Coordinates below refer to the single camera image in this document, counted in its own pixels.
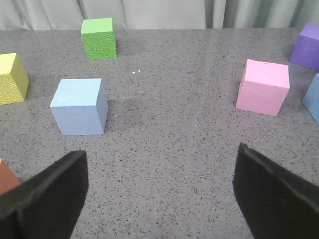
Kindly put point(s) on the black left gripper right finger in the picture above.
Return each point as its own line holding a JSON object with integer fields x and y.
{"x": 276, "y": 203}

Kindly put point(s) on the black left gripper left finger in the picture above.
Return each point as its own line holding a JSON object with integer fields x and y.
{"x": 46, "y": 206}

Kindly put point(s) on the grey-green curtain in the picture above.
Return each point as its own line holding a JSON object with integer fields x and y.
{"x": 157, "y": 14}

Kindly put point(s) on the textured red foam cube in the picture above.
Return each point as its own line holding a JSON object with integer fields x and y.
{"x": 8, "y": 179}

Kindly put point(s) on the purple foam cube back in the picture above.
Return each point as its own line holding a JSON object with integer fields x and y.
{"x": 306, "y": 50}

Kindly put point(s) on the pink foam cube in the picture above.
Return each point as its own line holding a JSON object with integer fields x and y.
{"x": 263, "y": 88}

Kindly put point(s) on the yellow foam cube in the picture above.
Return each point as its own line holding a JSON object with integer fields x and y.
{"x": 13, "y": 79}

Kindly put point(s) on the light blue foam cube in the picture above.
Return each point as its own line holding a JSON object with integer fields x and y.
{"x": 311, "y": 98}

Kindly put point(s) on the green foam cube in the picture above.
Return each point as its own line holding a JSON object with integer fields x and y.
{"x": 99, "y": 38}

